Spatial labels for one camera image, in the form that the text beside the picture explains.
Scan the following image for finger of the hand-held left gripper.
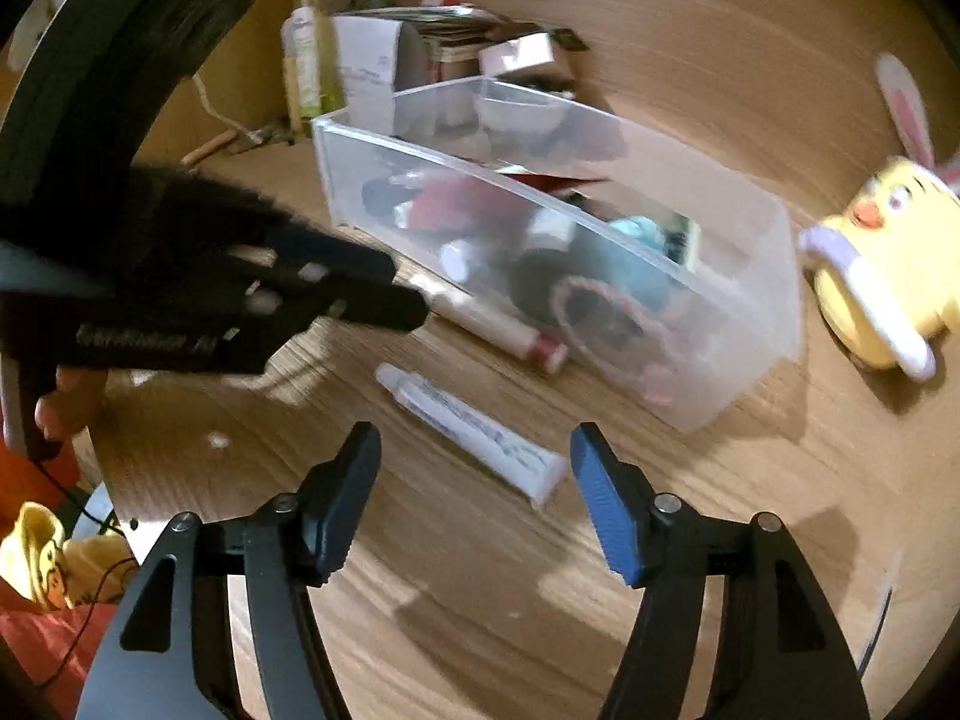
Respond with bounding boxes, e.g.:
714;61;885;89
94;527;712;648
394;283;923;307
270;221;398;287
322;281;432;332

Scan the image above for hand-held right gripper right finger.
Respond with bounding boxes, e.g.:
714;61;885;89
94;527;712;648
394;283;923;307
568;422;871;720

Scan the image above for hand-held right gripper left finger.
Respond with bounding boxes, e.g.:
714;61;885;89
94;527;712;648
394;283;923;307
75;421;383;720

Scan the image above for white ointment tube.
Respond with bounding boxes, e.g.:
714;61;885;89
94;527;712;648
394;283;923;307
375;362;569;507

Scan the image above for clear plastic storage box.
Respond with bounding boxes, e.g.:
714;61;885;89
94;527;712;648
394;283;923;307
311;75;805;434

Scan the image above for person's left hand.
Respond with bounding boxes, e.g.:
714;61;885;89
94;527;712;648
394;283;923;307
34;367;110;440

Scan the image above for red-capped white tube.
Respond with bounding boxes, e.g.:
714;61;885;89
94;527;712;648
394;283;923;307
409;274;569;374

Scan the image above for red packet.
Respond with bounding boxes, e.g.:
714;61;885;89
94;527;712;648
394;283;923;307
409;171;518;230

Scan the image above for black round compact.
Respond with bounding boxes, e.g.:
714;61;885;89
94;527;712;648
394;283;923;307
514;251;572;316

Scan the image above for wooden stick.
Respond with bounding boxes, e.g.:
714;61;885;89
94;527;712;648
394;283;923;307
184;127;239;166

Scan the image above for green spray bottle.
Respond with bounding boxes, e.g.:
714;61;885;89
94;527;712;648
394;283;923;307
281;0;346;137

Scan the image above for white open carton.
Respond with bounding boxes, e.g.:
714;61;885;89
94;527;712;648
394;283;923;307
334;15;428;137

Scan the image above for black curved object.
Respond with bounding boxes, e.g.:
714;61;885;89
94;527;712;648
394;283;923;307
0;0;252;203

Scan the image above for teal soft item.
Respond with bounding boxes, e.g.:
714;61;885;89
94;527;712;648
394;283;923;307
606;216;674;312

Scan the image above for small white cardboard box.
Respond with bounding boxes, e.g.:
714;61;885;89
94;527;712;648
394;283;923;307
478;31;560;80

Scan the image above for yellow duck plush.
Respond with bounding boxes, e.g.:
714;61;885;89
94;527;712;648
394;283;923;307
0;501;136;612

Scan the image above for red cloth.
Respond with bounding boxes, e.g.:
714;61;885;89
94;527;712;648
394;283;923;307
0;585;113;698

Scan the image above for yellow chick plush toy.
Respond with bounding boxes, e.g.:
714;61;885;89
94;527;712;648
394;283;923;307
797;52;960;382

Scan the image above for pink braided bracelet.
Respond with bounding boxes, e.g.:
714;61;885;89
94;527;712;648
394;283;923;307
553;276;676;402

